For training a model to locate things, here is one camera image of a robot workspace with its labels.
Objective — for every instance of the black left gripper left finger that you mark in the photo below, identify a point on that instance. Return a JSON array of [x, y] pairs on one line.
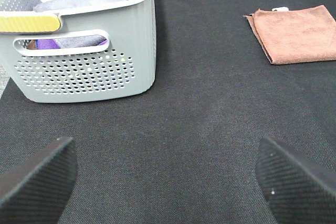
[[38, 190]]

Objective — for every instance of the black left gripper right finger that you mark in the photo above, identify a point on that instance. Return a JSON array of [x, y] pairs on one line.
[[296, 189]]

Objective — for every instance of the brown towel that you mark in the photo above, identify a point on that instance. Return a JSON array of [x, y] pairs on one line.
[[295, 36]]

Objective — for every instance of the black table mat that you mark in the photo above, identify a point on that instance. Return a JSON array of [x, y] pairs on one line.
[[185, 150]]

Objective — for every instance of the purple towel in basket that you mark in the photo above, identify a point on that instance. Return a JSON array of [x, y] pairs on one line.
[[72, 42]]

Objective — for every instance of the grey perforated laundry basket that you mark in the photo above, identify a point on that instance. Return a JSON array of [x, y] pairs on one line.
[[123, 66]]

